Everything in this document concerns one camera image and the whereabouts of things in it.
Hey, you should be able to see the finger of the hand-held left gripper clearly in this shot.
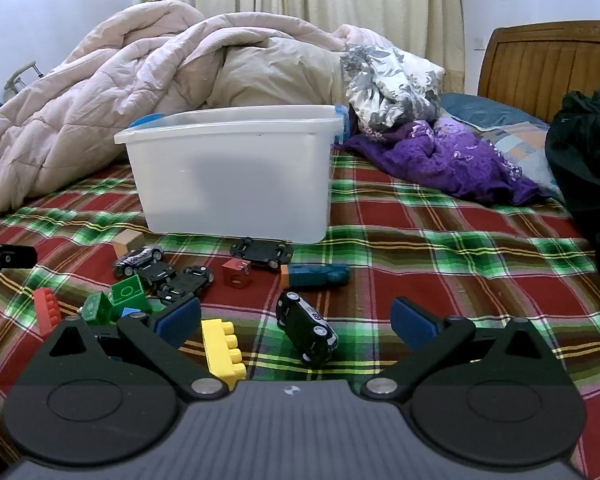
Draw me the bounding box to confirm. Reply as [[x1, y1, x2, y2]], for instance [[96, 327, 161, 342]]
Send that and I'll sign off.
[[0, 228, 37, 281]]

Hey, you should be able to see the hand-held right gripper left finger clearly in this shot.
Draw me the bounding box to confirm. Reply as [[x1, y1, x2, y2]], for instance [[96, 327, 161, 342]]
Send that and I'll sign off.
[[40, 296, 233, 403]]

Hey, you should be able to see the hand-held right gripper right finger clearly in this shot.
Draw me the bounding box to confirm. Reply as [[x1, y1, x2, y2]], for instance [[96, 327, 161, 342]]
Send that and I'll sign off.
[[361, 297, 568, 403]]

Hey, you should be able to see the black toy car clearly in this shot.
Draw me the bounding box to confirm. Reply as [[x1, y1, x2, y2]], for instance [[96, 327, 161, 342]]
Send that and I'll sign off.
[[276, 290, 340, 365]]

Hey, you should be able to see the translucent plastic storage container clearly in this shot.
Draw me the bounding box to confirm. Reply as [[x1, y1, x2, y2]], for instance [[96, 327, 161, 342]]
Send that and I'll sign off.
[[114, 104, 349, 245]]

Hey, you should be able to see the black toy car chassis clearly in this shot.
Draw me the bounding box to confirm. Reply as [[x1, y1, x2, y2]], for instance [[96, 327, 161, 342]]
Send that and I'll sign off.
[[229, 237, 295, 267], [139, 260, 175, 287], [157, 266, 215, 302]]

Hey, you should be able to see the green toy brick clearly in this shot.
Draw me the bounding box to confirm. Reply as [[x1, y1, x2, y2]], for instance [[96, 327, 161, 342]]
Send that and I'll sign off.
[[109, 275, 152, 318], [79, 291, 114, 324]]

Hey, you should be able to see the yellow toy brick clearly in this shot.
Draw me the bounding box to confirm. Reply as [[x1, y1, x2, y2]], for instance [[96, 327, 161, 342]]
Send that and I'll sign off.
[[201, 319, 248, 390]]

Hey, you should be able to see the red toy brick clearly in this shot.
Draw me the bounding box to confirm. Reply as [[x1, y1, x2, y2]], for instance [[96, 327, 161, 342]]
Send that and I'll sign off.
[[32, 287, 64, 339]]

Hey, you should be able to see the silver toy car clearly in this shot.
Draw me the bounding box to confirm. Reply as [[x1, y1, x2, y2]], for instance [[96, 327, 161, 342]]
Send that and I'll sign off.
[[115, 245, 164, 277]]

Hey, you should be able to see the red toy cube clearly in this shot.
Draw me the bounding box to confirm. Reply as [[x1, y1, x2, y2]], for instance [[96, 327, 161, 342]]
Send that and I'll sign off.
[[221, 258, 252, 290]]

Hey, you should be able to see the red green plaid bed sheet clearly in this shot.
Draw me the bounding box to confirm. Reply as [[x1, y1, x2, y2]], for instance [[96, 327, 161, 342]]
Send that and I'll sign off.
[[0, 142, 600, 480]]

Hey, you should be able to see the wooden block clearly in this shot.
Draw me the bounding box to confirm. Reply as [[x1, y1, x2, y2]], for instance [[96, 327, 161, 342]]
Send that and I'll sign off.
[[112, 230, 146, 260]]

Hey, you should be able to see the blue wooden peg figure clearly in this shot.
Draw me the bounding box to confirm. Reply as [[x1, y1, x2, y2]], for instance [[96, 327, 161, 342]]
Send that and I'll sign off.
[[280, 262, 352, 290]]

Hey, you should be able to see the pink quilted comforter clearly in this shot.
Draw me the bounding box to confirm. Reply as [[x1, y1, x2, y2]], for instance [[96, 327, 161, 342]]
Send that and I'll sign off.
[[0, 0, 396, 223]]

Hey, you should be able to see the purple floral blanket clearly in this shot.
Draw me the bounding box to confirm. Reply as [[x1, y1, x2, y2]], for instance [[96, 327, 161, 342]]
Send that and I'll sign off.
[[337, 110, 553, 206]]

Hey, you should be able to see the patchwork pillow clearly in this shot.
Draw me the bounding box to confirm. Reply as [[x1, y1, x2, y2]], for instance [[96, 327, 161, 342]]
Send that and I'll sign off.
[[475, 121, 567, 202]]

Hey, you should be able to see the blue pillow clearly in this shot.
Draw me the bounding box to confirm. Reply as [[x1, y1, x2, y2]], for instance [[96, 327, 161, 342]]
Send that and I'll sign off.
[[437, 92, 551, 132]]

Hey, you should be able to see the grey floral white cloth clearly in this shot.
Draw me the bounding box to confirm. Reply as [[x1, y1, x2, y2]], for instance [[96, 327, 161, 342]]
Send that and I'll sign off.
[[340, 44, 446, 137]]

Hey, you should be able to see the black jacket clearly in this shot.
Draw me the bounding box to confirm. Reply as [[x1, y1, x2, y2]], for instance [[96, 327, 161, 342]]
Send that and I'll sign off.
[[545, 89, 600, 281]]

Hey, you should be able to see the beige duvet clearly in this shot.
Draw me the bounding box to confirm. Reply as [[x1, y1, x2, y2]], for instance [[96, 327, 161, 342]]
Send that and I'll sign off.
[[207, 37, 352, 111]]

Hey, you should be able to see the wooden headboard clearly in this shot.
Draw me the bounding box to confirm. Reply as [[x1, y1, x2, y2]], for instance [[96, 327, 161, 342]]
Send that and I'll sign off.
[[477, 20, 600, 126]]

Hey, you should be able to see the metal luggage handle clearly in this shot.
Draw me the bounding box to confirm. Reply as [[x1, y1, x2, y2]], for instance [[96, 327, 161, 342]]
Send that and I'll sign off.
[[5, 60, 44, 94]]

